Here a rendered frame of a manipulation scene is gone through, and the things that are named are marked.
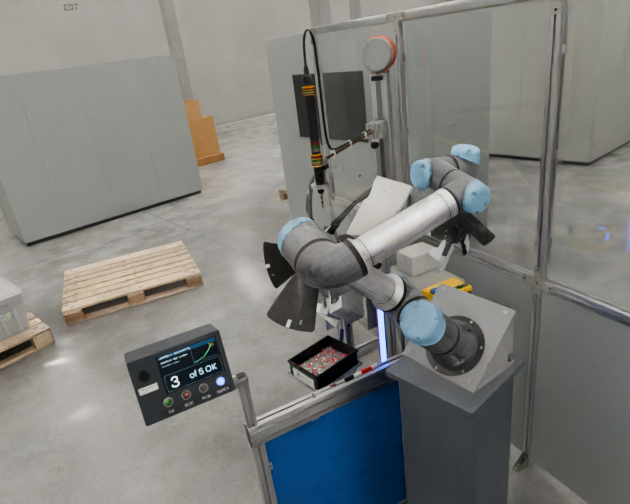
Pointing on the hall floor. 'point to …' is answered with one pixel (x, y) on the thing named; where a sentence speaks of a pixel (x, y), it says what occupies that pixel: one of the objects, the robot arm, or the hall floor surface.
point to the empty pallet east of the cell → (127, 280)
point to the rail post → (263, 474)
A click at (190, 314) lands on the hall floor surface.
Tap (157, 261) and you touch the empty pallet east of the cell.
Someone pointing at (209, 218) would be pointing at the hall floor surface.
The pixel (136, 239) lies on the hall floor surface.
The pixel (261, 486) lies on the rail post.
